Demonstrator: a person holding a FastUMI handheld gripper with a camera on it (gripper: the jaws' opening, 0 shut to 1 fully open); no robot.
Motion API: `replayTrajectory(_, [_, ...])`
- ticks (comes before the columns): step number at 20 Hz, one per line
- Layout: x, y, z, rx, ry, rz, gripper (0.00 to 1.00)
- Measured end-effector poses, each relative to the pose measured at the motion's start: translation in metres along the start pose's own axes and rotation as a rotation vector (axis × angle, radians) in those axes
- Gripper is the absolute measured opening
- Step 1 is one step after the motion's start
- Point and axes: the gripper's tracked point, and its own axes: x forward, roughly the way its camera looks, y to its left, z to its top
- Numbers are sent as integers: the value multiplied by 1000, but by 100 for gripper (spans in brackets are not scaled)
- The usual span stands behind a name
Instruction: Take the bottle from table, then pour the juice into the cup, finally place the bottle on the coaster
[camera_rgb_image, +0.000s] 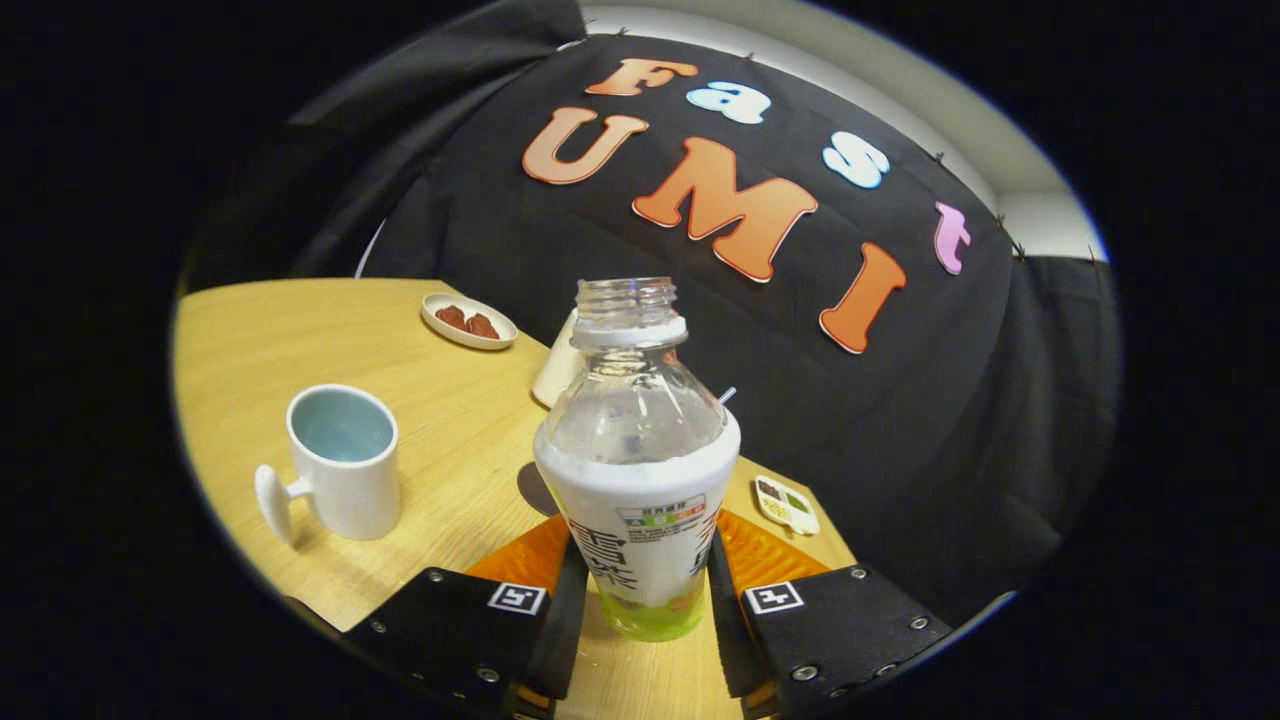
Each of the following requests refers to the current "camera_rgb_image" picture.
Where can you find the white cup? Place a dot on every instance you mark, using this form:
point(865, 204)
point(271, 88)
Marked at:
point(350, 490)

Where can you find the white oval snack plate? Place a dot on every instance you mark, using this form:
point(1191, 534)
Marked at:
point(445, 332)

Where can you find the dark brown round coaster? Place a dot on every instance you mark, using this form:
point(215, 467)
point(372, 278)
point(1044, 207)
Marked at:
point(535, 490)

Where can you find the red dried snack piece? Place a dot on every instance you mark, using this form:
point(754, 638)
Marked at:
point(452, 317)
point(483, 326)

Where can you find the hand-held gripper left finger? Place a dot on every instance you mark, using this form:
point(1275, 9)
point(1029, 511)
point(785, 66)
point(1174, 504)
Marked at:
point(562, 640)

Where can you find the wooden table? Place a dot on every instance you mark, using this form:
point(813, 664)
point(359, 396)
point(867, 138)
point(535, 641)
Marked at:
point(450, 420)

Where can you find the clear plastic juice bottle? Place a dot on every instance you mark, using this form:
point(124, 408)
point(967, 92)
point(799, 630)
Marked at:
point(640, 500)

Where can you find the white divided dish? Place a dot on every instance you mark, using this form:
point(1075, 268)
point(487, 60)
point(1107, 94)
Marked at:
point(790, 508)

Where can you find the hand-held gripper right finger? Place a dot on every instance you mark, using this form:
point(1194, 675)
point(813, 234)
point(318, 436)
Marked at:
point(728, 640)

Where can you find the cream toaster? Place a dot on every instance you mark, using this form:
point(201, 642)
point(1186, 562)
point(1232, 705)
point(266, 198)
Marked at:
point(555, 375)

